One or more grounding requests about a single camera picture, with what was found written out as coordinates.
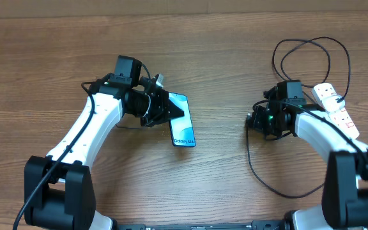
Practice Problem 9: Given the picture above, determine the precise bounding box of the blue Galaxy smartphone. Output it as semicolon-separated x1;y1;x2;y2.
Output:
169;92;196;148

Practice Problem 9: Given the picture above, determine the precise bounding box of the black USB charging cable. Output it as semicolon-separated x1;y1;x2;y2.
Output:
245;36;351;199

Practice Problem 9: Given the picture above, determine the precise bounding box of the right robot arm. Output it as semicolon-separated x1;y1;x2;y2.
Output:
246;80;368;229

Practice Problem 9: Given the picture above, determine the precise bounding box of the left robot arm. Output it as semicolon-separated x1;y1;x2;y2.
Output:
13;56;193;229

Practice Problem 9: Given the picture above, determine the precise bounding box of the white USB charger plug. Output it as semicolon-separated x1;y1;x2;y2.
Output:
321;95;346;112

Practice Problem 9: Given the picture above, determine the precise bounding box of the white power strip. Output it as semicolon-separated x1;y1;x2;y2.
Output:
311;83;360;139

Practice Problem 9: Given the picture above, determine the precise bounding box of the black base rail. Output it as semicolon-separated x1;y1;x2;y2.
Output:
114;220;294;230

